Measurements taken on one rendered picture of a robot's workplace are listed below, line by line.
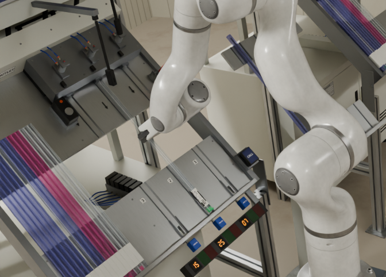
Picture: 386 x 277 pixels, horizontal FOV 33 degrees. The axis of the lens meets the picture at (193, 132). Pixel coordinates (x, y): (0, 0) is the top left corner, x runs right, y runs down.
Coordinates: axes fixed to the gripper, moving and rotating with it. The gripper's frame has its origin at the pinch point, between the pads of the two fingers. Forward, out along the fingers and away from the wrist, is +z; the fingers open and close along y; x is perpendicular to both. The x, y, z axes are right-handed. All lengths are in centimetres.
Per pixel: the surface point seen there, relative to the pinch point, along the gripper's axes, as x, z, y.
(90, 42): -32.4, 1.2, -3.4
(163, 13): -99, 282, -268
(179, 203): 21.6, -2.3, 5.7
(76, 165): -9, 64, -7
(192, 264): 37.0, -4.1, 14.7
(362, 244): 85, 42, -83
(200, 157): 14.7, -1.3, -10.0
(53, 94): -23.6, 0.6, 17.0
